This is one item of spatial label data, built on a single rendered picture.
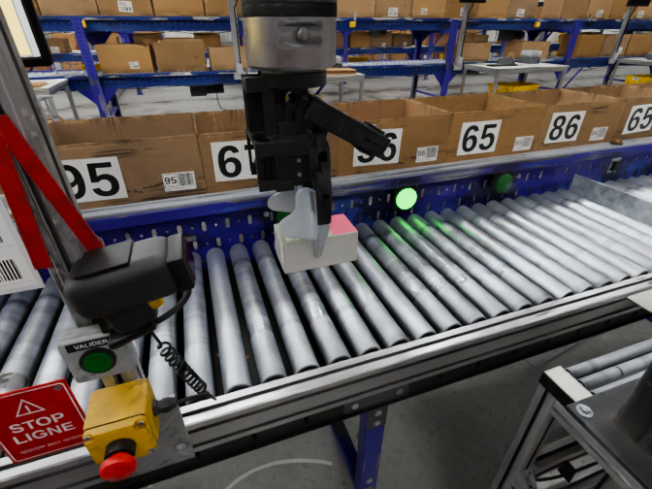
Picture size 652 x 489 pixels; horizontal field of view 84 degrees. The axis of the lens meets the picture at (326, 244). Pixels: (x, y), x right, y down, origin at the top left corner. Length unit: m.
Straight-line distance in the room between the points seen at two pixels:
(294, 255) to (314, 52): 0.23
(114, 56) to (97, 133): 4.03
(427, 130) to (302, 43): 0.91
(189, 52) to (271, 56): 4.90
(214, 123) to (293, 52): 0.96
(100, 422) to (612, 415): 0.74
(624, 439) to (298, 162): 0.63
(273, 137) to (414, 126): 0.85
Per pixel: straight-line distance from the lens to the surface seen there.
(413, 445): 1.52
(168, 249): 0.42
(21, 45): 0.55
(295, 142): 0.39
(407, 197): 1.19
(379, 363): 0.72
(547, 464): 1.08
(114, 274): 0.41
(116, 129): 1.33
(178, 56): 5.28
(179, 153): 1.04
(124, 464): 0.55
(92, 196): 1.10
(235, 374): 0.71
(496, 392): 1.75
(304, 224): 0.42
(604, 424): 0.76
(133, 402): 0.56
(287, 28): 0.37
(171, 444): 0.70
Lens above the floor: 1.29
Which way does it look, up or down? 31 degrees down
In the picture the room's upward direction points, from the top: straight up
